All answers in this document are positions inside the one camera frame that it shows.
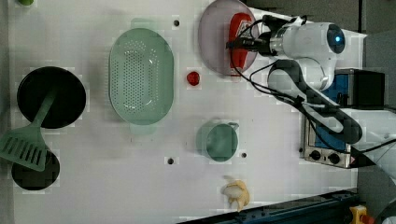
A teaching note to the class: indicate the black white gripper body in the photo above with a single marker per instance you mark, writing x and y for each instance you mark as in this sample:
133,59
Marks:
262,42

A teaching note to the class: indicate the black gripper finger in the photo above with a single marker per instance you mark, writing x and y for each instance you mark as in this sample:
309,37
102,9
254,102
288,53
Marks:
242,43

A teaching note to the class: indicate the red ketchup bottle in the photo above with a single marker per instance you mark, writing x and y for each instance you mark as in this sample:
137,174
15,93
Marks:
239,56

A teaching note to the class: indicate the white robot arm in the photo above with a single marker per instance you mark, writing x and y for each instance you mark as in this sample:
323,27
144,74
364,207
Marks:
307,55

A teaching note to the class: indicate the grey round plate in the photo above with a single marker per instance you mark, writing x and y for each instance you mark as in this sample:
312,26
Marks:
213,34

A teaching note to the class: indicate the red toy strawberry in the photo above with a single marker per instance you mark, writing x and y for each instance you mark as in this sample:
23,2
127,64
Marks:
193,78

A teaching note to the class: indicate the green measuring cup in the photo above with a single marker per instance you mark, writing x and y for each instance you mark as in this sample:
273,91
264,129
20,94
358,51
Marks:
217,141

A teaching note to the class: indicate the silver toaster oven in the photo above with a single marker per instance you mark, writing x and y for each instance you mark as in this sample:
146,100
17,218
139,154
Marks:
359,89

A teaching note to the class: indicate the green oval colander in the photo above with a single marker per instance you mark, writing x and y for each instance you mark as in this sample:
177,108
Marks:
141,76

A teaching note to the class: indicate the peeled toy banana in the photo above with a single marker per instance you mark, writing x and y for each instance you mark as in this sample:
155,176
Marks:
237,192

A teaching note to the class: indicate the yellow red emergency button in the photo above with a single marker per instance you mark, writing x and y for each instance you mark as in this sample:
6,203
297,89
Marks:
360,216

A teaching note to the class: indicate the large black pan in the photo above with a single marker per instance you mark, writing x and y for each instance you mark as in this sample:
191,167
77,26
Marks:
68,104

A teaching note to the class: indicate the green object at edge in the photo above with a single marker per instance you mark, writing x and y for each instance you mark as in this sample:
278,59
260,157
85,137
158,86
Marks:
26,2

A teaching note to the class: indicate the green slotted spatula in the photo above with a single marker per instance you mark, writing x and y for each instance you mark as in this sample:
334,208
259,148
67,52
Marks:
25,146

